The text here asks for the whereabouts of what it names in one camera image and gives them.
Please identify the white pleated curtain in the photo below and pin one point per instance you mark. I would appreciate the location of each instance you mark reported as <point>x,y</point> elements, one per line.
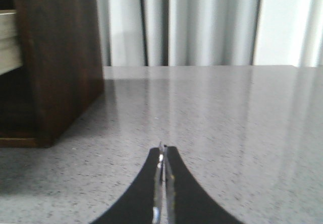
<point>151,33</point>

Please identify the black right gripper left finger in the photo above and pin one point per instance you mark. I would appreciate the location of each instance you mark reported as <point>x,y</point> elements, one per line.
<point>142,201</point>

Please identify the dark wooden drawer cabinet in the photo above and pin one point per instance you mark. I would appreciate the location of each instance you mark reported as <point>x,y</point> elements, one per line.
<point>61,73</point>

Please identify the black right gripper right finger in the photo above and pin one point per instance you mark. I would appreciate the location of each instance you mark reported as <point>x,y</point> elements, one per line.
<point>187,201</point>

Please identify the dark wooden drawer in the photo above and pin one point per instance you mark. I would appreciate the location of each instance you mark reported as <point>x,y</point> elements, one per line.
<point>11,58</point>

